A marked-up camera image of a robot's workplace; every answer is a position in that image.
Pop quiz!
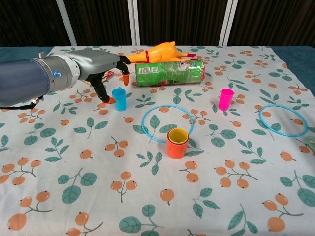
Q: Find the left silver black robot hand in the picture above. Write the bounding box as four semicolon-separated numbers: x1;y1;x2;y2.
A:
65;48;131;105

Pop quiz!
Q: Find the light blue plastic cup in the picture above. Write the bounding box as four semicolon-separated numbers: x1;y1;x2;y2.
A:
111;88;128;112

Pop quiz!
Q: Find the yellow plastic cup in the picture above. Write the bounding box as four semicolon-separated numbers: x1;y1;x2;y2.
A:
168;128;189;144

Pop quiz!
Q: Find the pink plastic cup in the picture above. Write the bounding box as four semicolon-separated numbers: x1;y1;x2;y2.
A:
218;88;235;111

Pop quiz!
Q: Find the large orange plastic cup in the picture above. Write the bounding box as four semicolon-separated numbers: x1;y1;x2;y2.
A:
166;127;190;159

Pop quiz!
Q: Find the yellow razor blister pack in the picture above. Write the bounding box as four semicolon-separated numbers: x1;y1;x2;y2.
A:
101;70;115;84

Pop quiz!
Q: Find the yellow rubber chicken toy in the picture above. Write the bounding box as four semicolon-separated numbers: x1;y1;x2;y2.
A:
125;41;198;65

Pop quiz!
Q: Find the green chip can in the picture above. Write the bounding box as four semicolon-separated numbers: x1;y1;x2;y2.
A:
134;59;206;88

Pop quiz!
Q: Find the teal table cover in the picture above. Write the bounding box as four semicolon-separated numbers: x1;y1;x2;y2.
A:
0;46;315;106

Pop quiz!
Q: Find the white floral tablecloth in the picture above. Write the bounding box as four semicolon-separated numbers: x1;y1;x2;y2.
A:
0;45;315;236

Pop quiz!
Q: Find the pale green plastic loop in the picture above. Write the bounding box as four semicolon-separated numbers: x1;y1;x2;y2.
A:
306;136;315;154

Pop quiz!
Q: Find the white partition frame post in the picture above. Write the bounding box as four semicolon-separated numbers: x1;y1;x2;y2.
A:
127;0;141;46
56;0;77;46
218;0;236;46

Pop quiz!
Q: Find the thin blue plastic ring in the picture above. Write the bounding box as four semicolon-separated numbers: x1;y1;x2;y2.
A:
141;104;195;144
258;104;309;137

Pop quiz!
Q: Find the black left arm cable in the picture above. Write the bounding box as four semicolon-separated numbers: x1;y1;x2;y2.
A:
0;96;44;111

